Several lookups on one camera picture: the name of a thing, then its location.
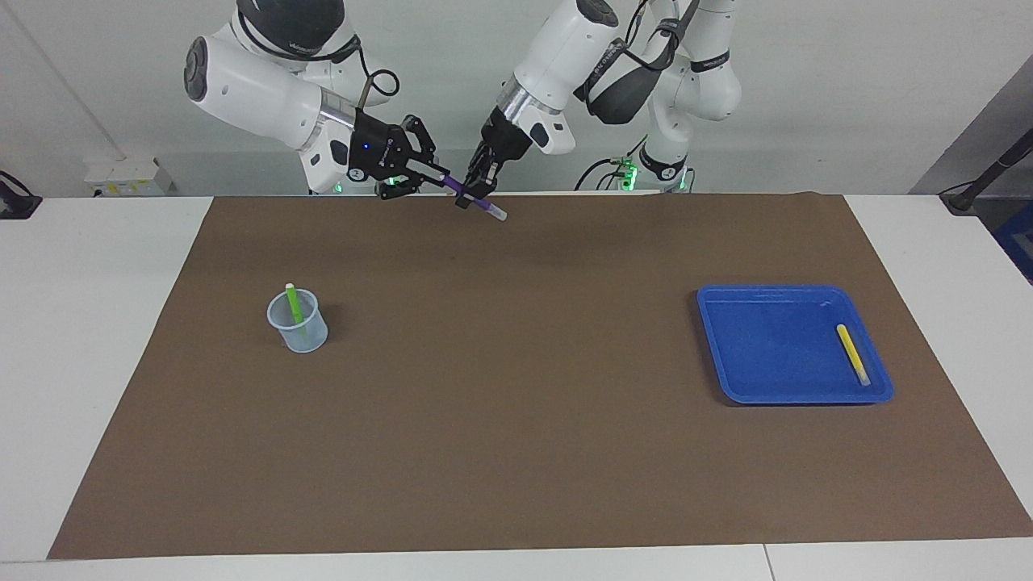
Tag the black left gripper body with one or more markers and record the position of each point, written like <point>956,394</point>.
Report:
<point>507,139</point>

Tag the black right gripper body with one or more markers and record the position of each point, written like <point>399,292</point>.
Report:
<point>379,149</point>

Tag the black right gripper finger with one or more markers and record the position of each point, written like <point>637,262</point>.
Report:
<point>402,187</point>
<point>424,149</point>

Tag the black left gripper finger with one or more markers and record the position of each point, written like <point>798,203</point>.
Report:
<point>476,165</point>
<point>474,194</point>

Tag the purple pen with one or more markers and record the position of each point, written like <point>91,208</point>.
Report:
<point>488,209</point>

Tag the green pen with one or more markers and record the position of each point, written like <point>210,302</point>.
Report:
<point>294,305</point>

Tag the yellow pen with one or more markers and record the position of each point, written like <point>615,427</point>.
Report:
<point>852,353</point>

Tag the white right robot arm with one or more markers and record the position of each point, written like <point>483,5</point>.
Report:
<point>258,89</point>

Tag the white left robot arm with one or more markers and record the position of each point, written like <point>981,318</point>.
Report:
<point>565,48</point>

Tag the blue plastic tray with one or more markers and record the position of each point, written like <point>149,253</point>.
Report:
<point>775,347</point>

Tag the clear plastic cup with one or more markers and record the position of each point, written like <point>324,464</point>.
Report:
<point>305,340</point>

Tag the brown table mat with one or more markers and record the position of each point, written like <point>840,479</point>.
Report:
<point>516,403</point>

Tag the white socket box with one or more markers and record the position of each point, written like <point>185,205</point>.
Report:
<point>129,173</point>

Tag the black clamp base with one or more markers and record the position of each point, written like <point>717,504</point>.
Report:
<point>16,206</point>

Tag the black stand leg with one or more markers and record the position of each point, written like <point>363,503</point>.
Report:
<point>980,181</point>

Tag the blue crate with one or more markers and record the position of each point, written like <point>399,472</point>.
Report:
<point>1018,242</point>

